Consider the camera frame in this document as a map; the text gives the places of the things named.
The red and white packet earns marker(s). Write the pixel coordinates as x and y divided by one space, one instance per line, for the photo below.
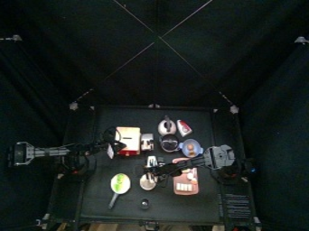
183 128

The white round plate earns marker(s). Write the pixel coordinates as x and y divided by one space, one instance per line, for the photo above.
146 186

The orange white toy toaster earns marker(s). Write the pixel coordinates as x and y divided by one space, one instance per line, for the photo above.
128 138

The silver toy coffee machine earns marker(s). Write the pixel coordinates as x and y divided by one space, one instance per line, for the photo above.
147 142

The green toy vegetable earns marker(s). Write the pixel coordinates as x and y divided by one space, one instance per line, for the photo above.
117 182

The small black cup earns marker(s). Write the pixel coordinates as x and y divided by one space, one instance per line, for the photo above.
144 204

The pink toy cutting board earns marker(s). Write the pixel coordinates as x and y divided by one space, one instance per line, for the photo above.
186 184

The silver frame corner bracket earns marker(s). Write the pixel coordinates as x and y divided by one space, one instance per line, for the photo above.
73 106
16 38
232 109
301 39

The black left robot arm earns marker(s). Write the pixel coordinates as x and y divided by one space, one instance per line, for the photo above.
48 152

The orange toy egg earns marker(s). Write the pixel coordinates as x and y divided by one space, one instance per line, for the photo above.
190 147

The toy frying pan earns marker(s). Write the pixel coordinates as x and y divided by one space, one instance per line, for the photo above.
119 185

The silver toy kettle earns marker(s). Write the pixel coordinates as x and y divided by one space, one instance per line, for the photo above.
166 127

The blue toy bowl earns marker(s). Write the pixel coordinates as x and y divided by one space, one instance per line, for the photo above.
190 147

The dark toy cooking pot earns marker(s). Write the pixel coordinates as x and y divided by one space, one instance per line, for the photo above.
168 143

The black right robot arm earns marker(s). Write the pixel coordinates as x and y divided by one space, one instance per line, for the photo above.
200 161

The silver frame middle bracket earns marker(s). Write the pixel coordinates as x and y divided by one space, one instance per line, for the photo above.
154 106

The white sliced toy food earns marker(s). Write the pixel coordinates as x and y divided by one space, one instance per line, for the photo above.
184 187

